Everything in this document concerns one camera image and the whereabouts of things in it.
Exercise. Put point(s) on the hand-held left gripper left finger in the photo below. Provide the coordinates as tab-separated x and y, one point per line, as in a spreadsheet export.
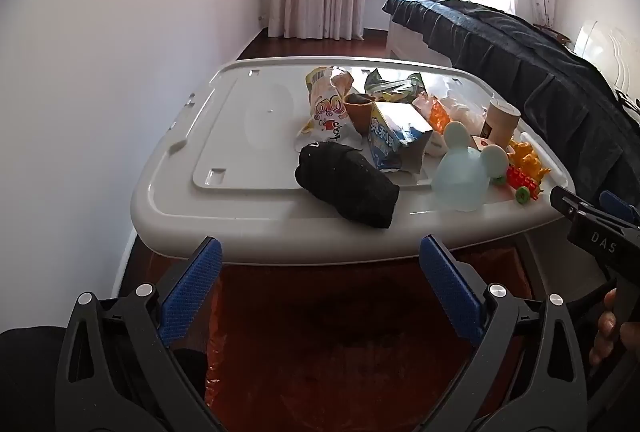
192	292

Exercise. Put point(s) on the yellow spout pouch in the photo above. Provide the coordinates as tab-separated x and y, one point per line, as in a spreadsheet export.
325	112

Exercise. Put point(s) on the white bed frame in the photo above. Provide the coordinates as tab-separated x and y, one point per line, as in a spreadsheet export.
410	42

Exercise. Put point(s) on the white red crumpled wrapper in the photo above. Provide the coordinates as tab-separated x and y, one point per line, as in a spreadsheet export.
467	117

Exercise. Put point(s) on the orange toy dinosaur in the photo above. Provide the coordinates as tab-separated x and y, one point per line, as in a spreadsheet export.
527	157

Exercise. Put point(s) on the black cloth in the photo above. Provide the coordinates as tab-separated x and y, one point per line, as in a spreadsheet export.
350	184

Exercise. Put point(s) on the brown paper cup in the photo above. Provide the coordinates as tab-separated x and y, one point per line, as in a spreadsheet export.
502	122

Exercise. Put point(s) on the white plastic bin lid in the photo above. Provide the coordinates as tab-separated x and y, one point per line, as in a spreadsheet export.
250	172

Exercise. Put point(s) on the green snack wrapper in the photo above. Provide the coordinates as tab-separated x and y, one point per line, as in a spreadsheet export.
387	89

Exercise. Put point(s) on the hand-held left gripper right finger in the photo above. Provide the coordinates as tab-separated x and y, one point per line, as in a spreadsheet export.
450	292

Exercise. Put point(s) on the blue and white carton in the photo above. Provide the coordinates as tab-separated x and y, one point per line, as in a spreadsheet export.
395	137

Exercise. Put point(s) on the small terracotta pot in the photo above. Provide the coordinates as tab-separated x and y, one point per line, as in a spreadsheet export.
357	112

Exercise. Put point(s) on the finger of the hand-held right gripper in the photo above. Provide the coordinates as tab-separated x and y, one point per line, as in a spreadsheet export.
612	201
567	203

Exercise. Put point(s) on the white headboard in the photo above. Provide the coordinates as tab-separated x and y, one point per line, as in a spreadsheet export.
610	52

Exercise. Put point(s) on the light blue eared bottle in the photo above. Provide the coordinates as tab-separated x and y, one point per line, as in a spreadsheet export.
460	182

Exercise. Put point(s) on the red toy car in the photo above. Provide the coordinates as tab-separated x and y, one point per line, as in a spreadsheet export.
522	178

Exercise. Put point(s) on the bin with orange bag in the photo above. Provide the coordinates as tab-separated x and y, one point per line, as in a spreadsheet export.
325	337

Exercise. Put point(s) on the person's right hand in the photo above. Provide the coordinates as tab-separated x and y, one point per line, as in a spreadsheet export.
606	327

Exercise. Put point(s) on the orange and white wrapper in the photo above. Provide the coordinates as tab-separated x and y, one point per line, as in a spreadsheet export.
440	114

